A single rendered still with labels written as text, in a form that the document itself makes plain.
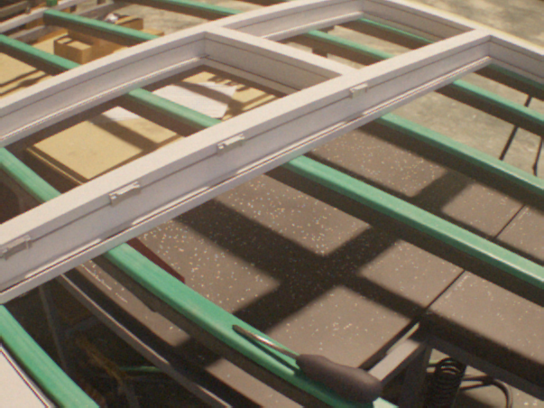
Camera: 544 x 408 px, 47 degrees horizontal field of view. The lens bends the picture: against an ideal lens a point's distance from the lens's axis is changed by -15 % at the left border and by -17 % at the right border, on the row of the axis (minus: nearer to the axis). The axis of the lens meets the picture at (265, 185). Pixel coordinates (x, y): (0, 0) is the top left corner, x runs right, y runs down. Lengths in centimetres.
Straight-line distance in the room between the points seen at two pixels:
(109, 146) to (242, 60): 43
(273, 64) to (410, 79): 27
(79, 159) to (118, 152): 10
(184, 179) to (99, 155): 68
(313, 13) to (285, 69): 42
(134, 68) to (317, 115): 42
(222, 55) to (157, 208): 58
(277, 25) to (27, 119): 68
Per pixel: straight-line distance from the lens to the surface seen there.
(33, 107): 130
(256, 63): 141
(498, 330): 124
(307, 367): 71
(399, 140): 126
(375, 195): 103
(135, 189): 94
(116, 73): 139
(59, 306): 175
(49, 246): 89
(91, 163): 163
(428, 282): 133
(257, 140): 107
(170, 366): 118
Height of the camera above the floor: 139
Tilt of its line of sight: 30 degrees down
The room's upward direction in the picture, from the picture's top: straight up
